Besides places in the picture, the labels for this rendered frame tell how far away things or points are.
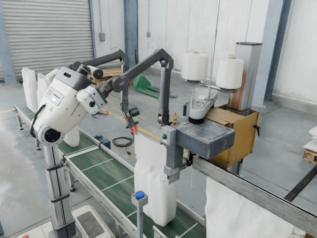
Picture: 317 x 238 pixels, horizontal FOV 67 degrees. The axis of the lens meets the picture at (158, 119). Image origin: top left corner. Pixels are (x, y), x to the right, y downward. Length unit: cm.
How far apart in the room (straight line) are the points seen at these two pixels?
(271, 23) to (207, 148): 513
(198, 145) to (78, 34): 818
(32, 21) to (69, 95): 720
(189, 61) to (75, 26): 776
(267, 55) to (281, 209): 509
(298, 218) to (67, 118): 131
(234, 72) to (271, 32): 478
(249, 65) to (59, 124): 120
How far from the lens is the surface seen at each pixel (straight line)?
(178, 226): 207
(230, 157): 158
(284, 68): 652
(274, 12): 615
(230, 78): 138
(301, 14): 642
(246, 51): 156
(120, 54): 203
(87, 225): 230
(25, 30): 858
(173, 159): 140
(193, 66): 151
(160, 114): 164
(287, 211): 132
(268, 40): 615
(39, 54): 872
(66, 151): 314
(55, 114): 154
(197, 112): 135
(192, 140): 125
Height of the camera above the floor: 187
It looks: 22 degrees down
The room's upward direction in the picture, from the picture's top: 1 degrees clockwise
